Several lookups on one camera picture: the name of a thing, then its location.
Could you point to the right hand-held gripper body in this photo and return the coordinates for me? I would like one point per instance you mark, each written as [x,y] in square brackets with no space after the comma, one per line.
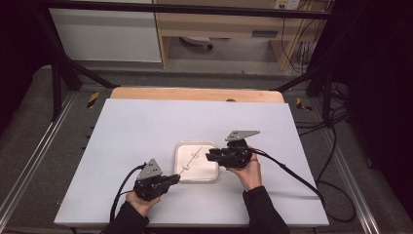
[237,156]

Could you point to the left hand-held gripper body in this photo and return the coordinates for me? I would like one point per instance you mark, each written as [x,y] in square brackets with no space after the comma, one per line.
[150,187]

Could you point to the white square tray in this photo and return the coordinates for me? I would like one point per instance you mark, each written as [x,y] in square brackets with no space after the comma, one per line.
[204,170]

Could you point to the thin wooden skewer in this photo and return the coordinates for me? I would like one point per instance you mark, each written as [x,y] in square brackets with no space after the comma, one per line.
[191,161]

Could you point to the person's left hand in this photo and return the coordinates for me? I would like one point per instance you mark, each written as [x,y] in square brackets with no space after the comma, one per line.
[141,204]

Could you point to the person's right hand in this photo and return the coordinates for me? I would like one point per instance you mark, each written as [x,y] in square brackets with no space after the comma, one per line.
[251,175]

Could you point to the white table board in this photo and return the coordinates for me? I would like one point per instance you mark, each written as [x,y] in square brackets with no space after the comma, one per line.
[136,130]

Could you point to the wooden table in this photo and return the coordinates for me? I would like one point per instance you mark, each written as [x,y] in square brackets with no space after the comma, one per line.
[181,95]

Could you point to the yellow black tape strip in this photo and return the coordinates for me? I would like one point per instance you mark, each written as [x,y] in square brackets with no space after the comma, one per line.
[302,105]
[93,99]

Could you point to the office chair base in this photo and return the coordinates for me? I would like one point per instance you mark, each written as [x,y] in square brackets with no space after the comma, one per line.
[196,40]

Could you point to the grey desk label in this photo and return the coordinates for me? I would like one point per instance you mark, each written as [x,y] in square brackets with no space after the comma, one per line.
[265,33]

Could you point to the light wooden desk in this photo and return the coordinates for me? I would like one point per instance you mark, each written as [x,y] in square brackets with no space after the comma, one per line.
[220,24]

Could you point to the white cabinet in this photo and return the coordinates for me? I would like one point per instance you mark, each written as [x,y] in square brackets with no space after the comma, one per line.
[104,35]

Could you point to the aluminium floor rail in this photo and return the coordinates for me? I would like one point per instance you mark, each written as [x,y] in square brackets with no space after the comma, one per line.
[35,156]
[354,185]

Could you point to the black metal frame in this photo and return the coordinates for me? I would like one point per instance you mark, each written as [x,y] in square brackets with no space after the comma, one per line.
[181,9]

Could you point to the white wall power outlet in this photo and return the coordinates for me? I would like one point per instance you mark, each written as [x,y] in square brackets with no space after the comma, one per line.
[287,4]

